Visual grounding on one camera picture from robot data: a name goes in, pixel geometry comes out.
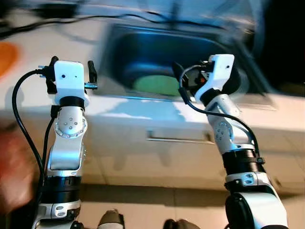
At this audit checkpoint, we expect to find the green plate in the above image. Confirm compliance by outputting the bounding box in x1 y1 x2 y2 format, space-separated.
132 74 184 97

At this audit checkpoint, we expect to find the stainless steel sink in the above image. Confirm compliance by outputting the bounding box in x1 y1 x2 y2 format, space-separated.
98 21 276 103

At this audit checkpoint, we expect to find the orange plate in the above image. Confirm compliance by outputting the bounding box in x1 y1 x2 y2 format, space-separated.
0 42 20 79

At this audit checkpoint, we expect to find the black power strip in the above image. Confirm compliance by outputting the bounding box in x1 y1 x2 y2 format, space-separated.
36 2 79 20

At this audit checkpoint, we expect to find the red plastic bag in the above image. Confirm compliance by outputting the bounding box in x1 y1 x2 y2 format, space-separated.
0 122 42 215

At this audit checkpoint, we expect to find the white drawer front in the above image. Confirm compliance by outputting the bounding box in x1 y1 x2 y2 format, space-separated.
88 112 229 187

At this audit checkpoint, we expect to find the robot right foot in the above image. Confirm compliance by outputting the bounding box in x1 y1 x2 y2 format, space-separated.
163 219 202 229

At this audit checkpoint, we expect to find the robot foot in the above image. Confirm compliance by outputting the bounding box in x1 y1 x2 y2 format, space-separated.
163 219 202 229
98 209 125 229

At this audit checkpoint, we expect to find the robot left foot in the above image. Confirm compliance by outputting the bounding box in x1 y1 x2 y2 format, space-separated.
98 209 125 229

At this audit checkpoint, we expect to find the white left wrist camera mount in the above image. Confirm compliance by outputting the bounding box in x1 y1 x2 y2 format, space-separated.
53 61 91 106

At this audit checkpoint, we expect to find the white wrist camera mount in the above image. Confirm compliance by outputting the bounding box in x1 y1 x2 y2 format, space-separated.
195 54 235 99
53 61 91 106

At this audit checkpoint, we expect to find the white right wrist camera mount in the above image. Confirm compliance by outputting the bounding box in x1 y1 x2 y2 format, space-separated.
195 54 235 99

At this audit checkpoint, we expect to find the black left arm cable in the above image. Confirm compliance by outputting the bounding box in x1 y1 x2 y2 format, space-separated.
11 69 54 225

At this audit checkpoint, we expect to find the silver drawer handle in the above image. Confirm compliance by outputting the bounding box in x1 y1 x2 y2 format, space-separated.
146 130 214 145

